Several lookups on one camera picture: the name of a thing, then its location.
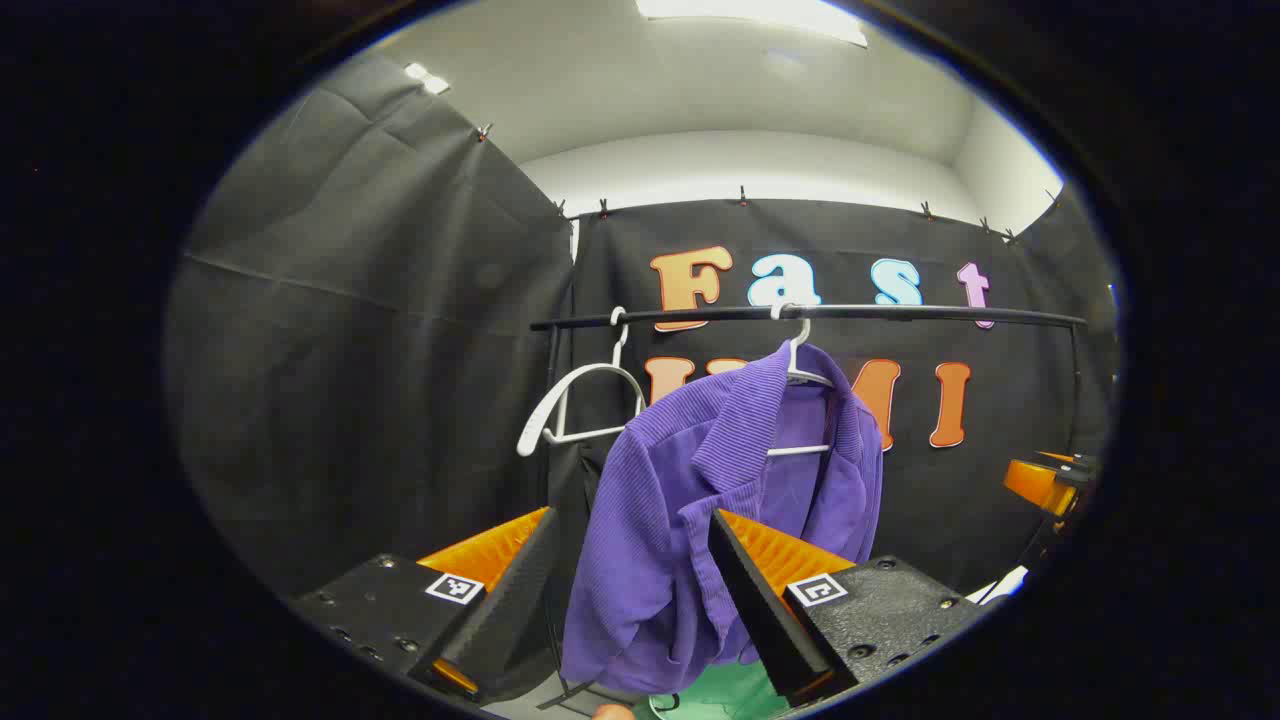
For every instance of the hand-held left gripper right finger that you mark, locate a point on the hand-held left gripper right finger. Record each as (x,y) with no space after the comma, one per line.
(765,610)

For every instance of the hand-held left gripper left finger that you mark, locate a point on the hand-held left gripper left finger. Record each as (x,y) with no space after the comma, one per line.
(505,600)

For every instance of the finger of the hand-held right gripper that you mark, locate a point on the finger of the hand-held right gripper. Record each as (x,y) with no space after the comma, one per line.
(1035,485)

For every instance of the green laundry hamper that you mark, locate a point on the green laundry hamper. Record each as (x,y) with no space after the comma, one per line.
(730,692)

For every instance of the purple ribbed shirt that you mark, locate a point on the purple ribbed shirt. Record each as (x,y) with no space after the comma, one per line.
(650,520)

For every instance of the black clothes rack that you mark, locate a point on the black clothes rack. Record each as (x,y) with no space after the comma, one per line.
(900,312)

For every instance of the white clothes hanger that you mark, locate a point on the white clothes hanger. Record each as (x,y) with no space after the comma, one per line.
(580,375)
(797,345)

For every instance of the black backdrop cloth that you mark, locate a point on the black backdrop cloth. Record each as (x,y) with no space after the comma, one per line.
(380,380)

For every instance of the ceiling light panel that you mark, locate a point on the ceiling light panel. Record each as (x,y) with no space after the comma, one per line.
(428,78)

